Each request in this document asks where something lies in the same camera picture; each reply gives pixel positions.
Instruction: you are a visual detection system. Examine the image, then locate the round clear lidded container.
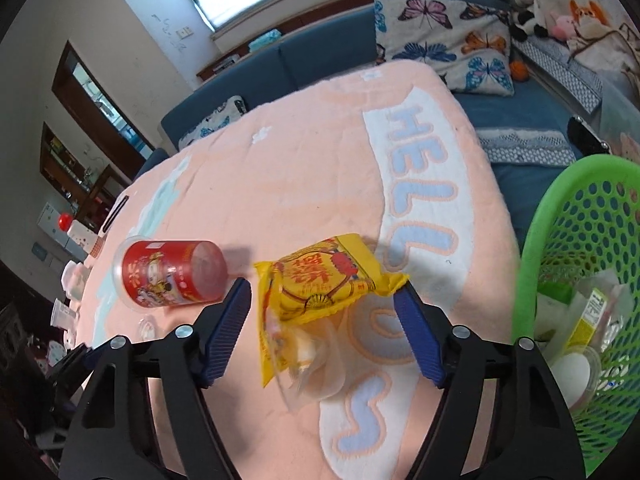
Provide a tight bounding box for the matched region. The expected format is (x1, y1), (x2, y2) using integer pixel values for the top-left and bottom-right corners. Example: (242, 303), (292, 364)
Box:
(550, 346), (601, 413)

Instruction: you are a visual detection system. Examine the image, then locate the yellow green snack pack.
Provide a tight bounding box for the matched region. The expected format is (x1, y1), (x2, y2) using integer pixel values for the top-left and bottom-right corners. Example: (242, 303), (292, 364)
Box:
(562, 287), (608, 350)

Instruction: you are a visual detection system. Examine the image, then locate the red plastic snack cup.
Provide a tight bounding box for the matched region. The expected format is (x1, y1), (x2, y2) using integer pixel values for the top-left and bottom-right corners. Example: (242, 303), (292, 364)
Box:
(112, 236), (229, 310)

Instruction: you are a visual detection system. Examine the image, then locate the yellow snack wrapper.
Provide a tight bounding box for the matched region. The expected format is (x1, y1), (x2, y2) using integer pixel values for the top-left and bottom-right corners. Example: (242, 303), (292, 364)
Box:
(254, 233), (409, 386)

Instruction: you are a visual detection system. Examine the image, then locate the red capped white bottle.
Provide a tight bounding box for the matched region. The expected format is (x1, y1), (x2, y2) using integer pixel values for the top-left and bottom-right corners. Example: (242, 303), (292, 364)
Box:
(58, 212), (104, 260)

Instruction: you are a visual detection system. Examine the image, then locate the green plastic basket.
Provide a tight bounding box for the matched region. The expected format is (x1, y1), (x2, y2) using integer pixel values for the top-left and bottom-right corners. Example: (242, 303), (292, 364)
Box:
(512, 155), (639, 474)

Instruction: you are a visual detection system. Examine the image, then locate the black remote control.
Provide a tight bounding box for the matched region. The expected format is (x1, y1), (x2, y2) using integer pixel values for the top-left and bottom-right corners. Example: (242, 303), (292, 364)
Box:
(100, 194), (129, 235)

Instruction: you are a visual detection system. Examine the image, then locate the dark wooden shelf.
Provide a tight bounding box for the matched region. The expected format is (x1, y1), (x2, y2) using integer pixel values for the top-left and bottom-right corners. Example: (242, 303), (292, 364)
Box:
(39, 124), (129, 233)

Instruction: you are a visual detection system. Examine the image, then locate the pink patterned table blanket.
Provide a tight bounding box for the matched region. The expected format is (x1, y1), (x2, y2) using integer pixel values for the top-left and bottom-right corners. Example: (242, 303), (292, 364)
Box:
(76, 61), (518, 479)

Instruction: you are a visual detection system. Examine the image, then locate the clear plastic storage box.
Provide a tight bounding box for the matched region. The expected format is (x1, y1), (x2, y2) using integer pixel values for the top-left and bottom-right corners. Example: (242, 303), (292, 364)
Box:
(598, 73), (639, 164)

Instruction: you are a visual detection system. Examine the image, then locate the small butterfly cushion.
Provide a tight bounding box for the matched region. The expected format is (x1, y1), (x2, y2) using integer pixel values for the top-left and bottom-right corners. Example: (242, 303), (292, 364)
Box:
(178, 96), (247, 151)

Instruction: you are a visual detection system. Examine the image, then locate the orange ball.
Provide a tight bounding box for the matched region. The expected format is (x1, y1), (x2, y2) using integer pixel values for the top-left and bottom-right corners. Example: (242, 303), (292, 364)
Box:
(509, 60), (529, 82)

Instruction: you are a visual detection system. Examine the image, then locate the patterned grey white cloth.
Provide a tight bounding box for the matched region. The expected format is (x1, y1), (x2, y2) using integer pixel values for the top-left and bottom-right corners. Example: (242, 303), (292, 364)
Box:
(512, 36), (602, 114)

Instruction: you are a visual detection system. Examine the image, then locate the butterfly print pillow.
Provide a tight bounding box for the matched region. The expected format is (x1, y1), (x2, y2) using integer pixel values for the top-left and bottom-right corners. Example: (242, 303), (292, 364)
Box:
(373, 0), (514, 96)

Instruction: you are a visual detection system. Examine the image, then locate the pink plush toy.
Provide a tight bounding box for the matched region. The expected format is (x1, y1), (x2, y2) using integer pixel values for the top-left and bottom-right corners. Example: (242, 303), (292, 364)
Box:
(549, 14), (577, 42)

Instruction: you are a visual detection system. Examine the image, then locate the cow plush toy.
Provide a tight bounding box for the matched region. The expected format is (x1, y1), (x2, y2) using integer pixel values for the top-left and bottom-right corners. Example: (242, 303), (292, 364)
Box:
(510, 0), (552, 42)

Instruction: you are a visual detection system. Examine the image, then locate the orange fox plush toy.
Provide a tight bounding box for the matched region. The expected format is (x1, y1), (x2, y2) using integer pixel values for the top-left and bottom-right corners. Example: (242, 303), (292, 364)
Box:
(570, 0), (611, 39)

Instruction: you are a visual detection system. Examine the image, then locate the teal tissue box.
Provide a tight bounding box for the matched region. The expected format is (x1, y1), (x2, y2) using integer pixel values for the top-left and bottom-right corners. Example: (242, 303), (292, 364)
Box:
(248, 28), (282, 53)

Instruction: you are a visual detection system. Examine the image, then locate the doorway dark wooden frame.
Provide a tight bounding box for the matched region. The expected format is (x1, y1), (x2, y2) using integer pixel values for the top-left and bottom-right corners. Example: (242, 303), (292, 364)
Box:
(52, 41), (154, 180)

